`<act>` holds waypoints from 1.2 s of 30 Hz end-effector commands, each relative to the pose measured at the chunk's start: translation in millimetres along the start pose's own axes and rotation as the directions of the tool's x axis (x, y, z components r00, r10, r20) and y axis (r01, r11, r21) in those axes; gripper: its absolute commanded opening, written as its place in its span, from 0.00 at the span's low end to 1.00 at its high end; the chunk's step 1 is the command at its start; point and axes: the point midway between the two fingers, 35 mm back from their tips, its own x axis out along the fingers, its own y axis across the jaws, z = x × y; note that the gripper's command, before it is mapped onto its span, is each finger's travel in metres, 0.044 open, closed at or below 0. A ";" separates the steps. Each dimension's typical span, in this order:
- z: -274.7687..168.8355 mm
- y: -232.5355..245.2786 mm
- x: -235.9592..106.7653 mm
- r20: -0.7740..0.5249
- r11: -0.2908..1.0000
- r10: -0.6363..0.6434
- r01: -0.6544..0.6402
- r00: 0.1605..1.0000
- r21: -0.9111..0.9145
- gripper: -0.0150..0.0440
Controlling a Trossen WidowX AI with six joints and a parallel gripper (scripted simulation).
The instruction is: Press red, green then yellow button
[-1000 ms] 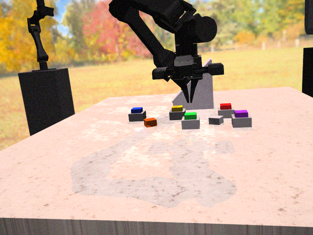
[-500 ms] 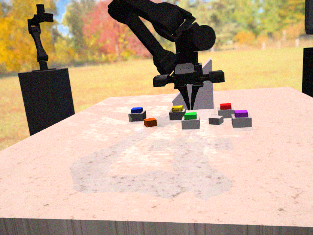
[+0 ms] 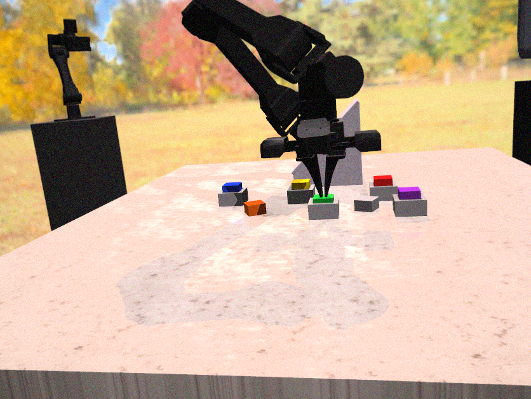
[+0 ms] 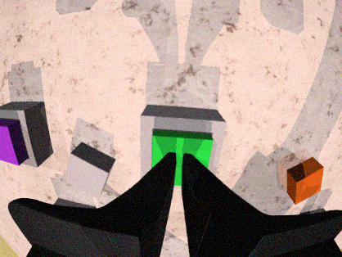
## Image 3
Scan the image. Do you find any red button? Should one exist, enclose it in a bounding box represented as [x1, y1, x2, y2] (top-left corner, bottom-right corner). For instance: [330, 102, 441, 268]
[369, 175, 398, 201]

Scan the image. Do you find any orange cube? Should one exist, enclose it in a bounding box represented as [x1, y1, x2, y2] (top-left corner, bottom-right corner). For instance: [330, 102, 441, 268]
[244, 200, 267, 217]

